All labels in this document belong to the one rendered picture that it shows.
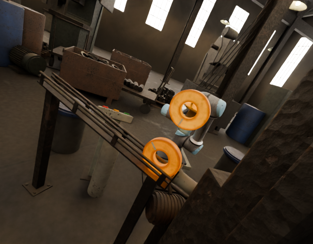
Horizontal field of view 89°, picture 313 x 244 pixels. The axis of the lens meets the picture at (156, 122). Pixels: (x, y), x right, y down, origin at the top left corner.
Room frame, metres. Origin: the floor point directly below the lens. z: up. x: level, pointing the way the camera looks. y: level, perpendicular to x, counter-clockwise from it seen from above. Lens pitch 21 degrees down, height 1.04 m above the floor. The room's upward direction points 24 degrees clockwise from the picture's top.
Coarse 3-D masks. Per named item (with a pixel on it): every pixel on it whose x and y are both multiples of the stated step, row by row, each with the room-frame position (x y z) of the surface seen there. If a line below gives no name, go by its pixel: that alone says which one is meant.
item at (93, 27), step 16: (80, 0) 4.44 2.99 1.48; (96, 0) 4.92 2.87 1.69; (112, 0) 5.17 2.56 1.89; (64, 16) 4.23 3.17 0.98; (80, 16) 4.84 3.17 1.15; (96, 16) 5.15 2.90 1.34; (64, 32) 4.27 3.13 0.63; (80, 32) 4.40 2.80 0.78; (96, 32) 5.43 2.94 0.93; (48, 48) 4.22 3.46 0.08
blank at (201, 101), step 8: (176, 96) 0.62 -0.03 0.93; (184, 96) 0.61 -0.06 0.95; (192, 96) 0.60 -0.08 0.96; (200, 96) 0.59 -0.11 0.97; (176, 104) 0.61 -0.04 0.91; (200, 104) 0.59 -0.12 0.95; (208, 104) 0.58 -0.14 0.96; (176, 112) 0.61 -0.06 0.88; (200, 112) 0.58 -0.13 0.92; (208, 112) 0.58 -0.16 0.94; (176, 120) 0.61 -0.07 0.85; (184, 120) 0.60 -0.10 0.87; (192, 120) 0.59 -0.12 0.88; (200, 120) 0.58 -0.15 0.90; (184, 128) 0.59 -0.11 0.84; (192, 128) 0.58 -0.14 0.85
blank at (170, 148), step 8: (152, 144) 0.54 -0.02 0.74; (160, 144) 0.53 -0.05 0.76; (168, 144) 0.52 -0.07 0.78; (144, 152) 0.55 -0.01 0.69; (152, 152) 0.54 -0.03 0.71; (168, 152) 0.52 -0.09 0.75; (176, 152) 0.51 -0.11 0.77; (144, 160) 0.54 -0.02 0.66; (152, 160) 0.53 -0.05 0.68; (168, 160) 0.52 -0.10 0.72; (176, 160) 0.51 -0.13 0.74; (168, 168) 0.51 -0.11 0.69; (176, 168) 0.50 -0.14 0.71
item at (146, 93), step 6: (168, 72) 3.43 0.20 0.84; (168, 78) 2.88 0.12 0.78; (126, 84) 2.94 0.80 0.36; (132, 84) 2.95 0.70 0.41; (126, 90) 2.76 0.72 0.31; (132, 90) 2.86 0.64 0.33; (138, 90) 2.96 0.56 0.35; (144, 90) 3.29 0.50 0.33; (102, 96) 2.73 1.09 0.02; (138, 96) 2.79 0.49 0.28; (144, 96) 2.81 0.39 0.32; (150, 96) 2.99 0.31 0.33; (156, 96) 2.87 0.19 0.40; (144, 102) 3.39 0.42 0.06; (150, 102) 3.40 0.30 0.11; (144, 108) 2.84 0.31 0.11
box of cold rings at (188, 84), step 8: (184, 88) 4.34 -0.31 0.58; (192, 88) 3.85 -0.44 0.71; (200, 88) 3.67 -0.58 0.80; (208, 88) 4.71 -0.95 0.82; (216, 96) 3.79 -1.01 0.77; (232, 104) 3.92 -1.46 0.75; (184, 112) 3.66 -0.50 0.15; (232, 112) 3.95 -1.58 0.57; (224, 120) 3.93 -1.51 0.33; (216, 128) 3.95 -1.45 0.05; (224, 128) 3.97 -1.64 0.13
